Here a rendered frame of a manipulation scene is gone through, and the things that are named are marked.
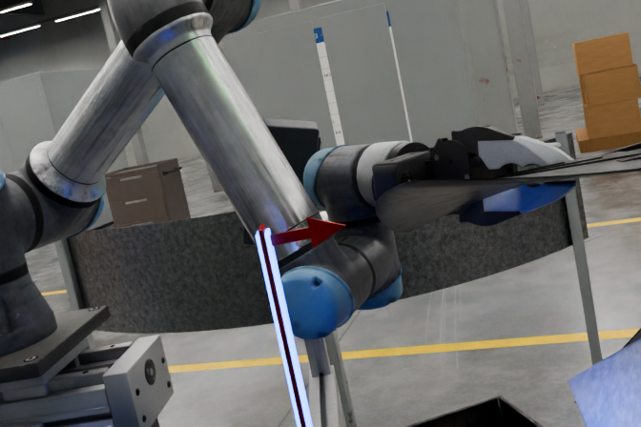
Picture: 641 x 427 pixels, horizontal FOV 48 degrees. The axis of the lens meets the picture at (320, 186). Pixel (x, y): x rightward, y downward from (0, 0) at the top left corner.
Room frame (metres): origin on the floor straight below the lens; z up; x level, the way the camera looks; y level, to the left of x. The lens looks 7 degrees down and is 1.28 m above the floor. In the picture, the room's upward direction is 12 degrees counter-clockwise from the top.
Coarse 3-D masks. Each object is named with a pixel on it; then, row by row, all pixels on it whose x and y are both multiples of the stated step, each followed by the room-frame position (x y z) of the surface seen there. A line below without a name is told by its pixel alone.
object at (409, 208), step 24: (552, 168) 0.53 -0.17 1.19; (576, 168) 0.51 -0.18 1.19; (600, 168) 0.49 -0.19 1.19; (624, 168) 0.48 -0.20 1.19; (408, 192) 0.48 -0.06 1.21; (432, 192) 0.49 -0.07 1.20; (456, 192) 0.52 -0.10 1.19; (480, 192) 0.57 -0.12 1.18; (384, 216) 0.59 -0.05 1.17; (408, 216) 0.61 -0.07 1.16; (432, 216) 0.64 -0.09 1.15
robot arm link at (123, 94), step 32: (224, 0) 0.87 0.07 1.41; (256, 0) 0.94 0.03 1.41; (224, 32) 0.93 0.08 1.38; (128, 64) 0.94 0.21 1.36; (96, 96) 0.96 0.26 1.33; (128, 96) 0.95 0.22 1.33; (160, 96) 0.98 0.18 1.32; (64, 128) 1.00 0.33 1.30; (96, 128) 0.97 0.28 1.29; (128, 128) 0.98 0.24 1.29; (32, 160) 1.02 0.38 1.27; (64, 160) 1.00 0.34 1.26; (96, 160) 1.00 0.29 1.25; (64, 192) 1.01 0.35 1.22; (96, 192) 1.04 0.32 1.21; (64, 224) 1.04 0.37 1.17
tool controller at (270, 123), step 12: (264, 120) 1.28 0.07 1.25; (276, 120) 1.30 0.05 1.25; (288, 120) 1.34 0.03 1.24; (276, 132) 1.11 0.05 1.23; (288, 132) 1.11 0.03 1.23; (300, 132) 1.11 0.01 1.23; (312, 132) 1.11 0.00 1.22; (288, 144) 1.11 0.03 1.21; (300, 144) 1.11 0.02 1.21; (312, 144) 1.11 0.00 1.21; (288, 156) 1.11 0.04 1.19; (300, 156) 1.11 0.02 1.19; (300, 168) 1.11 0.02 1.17; (300, 180) 1.11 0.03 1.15; (324, 216) 1.15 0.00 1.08; (252, 240) 1.12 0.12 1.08
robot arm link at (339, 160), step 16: (368, 144) 0.83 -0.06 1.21; (320, 160) 0.85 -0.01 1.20; (336, 160) 0.83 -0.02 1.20; (352, 160) 0.81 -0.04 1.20; (304, 176) 0.87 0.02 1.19; (320, 176) 0.85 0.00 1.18; (336, 176) 0.82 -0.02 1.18; (352, 176) 0.80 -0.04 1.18; (320, 192) 0.85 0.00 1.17; (336, 192) 0.83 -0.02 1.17; (352, 192) 0.80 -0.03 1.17; (336, 208) 0.83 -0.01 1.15; (352, 208) 0.82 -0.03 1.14; (368, 208) 0.82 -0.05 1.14
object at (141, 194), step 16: (176, 160) 7.50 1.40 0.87; (112, 176) 7.23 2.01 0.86; (128, 176) 7.18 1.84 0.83; (144, 176) 7.13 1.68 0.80; (160, 176) 7.10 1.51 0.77; (176, 176) 7.42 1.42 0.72; (112, 192) 7.24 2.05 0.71; (128, 192) 7.19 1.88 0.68; (144, 192) 7.14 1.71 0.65; (160, 192) 7.09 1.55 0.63; (176, 192) 7.35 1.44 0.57; (112, 208) 7.24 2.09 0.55; (128, 208) 7.19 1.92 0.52; (144, 208) 7.14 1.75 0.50; (160, 208) 7.10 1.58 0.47; (176, 208) 7.27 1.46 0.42; (128, 224) 7.21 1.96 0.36; (144, 224) 7.15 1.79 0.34
